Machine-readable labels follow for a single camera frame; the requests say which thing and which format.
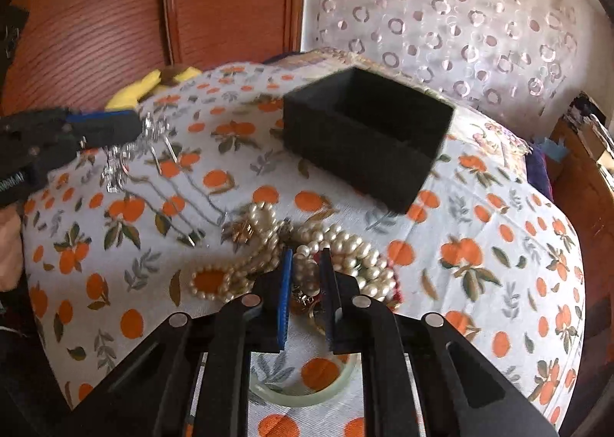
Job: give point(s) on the pale green jade bangle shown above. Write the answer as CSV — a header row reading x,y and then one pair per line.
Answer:
x,y
307,396

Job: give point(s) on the yellow cloth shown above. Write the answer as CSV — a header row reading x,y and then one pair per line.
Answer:
x,y
127,94

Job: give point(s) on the orange fruit print blanket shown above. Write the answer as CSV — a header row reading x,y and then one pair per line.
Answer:
x,y
479,235

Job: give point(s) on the person's left forearm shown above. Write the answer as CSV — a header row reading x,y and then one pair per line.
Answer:
x,y
9,250

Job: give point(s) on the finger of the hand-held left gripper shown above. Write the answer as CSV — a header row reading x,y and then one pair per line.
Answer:
x,y
103,118
108,136

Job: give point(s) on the purple cloth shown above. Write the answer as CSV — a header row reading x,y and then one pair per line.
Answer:
x,y
538,175

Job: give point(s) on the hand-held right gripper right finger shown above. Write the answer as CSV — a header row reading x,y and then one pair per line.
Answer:
x,y
328,307

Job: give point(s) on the black jewelry box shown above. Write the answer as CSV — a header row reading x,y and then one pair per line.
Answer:
x,y
364,139

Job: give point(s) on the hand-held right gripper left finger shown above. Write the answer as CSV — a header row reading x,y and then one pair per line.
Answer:
x,y
285,302

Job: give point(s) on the gold pendant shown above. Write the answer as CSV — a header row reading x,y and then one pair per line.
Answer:
x,y
307,308

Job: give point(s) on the brown wooden desk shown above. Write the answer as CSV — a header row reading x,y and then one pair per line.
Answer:
x,y
585,187

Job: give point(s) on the white circle pattern curtain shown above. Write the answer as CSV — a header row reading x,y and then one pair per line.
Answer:
x,y
431,10

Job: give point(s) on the red-brown wooden wardrobe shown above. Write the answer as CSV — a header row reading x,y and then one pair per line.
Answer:
x,y
120,10

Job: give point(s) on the gold brooch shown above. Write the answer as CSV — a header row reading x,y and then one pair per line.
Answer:
x,y
243,231

